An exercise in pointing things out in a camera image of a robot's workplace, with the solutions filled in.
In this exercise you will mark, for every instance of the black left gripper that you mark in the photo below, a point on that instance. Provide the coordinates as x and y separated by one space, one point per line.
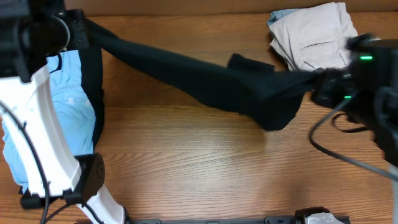
76 22

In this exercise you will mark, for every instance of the beige folded shorts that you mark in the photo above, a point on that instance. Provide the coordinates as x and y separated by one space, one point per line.
314 38

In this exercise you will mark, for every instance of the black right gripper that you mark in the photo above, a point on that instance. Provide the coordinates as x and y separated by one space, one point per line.
327 78

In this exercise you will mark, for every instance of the black garment under blue one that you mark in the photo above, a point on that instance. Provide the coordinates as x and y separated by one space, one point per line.
92 83

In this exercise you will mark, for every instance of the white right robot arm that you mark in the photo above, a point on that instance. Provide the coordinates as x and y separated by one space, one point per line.
366 93

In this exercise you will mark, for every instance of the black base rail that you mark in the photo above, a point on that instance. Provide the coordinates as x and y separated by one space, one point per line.
267 220

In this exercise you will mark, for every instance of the light blue folded garment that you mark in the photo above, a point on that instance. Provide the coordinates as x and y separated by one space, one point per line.
276 15

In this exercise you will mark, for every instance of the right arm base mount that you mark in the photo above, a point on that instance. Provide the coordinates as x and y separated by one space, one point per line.
315 215

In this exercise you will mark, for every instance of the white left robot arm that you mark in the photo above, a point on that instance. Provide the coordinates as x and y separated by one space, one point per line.
31 31

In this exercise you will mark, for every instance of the black t-shirt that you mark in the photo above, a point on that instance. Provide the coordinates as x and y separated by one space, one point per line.
245 86

